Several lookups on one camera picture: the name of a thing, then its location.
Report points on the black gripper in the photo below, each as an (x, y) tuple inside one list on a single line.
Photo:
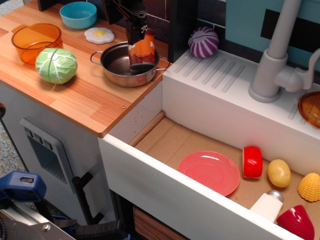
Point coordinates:
[(134, 11)]

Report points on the orange beans can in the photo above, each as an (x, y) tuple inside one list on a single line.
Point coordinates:
[(142, 54)]

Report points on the orange transparent plastic pot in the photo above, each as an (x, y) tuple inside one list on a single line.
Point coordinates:
[(30, 40)]

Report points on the orange transparent pot lid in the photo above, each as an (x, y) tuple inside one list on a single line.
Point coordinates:
[(309, 108)]

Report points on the toy fried egg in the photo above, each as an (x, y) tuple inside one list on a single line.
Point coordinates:
[(99, 35)]

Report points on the teal plastic bowl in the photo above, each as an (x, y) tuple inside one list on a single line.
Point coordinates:
[(79, 15)]

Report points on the purple toy cabbage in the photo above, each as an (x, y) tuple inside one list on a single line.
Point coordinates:
[(203, 42)]

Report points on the wooden toy countertop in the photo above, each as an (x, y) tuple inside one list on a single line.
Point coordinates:
[(89, 100)]

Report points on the green toy cabbage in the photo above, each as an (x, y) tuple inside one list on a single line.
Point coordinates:
[(56, 65)]

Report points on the white toy sink cabinet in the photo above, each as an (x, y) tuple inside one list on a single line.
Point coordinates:
[(204, 104)]

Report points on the grey toy faucet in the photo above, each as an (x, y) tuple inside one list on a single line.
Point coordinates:
[(273, 72)]

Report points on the grey toy oven door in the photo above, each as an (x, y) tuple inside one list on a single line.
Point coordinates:
[(50, 160)]

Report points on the pink plastic plate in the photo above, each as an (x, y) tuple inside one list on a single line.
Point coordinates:
[(211, 169)]

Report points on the red toy cheese wheel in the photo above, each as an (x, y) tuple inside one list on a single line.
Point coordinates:
[(252, 162)]

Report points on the blue plastic clamp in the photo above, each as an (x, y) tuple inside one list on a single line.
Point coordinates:
[(22, 186)]

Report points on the yellow toy potato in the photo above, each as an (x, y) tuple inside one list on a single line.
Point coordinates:
[(279, 173)]

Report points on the white salt shaker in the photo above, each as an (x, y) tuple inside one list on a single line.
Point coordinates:
[(269, 205)]

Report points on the yellow toy corn piece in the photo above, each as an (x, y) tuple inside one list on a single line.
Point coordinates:
[(309, 187)]

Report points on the red toy pepper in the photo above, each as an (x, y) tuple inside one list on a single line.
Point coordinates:
[(297, 221)]

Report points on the steel pot with handles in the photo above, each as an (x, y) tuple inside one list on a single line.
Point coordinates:
[(115, 62)]

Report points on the black oven door handle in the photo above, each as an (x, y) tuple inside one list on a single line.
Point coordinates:
[(79, 183)]

